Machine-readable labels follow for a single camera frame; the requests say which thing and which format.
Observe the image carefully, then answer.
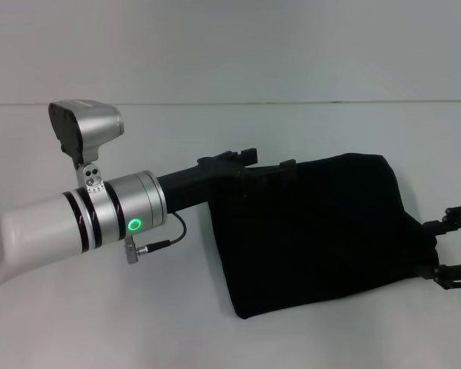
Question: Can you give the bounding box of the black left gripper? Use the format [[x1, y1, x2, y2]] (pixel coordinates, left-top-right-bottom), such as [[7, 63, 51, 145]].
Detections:
[[156, 147, 300, 215]]

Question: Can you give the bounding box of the black T-shirt with white lettering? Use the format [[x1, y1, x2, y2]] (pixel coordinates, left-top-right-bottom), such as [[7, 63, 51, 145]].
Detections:
[[205, 151, 443, 321]]

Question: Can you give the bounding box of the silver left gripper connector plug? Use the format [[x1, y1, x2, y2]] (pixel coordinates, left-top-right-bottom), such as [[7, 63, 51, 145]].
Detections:
[[123, 237, 151, 267]]

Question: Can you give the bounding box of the dark left gripper cable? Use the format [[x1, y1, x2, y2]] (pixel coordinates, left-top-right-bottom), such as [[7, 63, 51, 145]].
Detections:
[[144, 212, 188, 255]]

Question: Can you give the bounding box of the silver camera mount bracket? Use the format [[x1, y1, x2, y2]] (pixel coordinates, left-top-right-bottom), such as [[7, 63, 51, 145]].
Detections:
[[74, 158, 108, 194]]

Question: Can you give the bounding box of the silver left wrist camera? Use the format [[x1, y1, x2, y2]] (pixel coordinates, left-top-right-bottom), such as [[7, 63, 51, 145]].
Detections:
[[48, 99, 123, 167]]

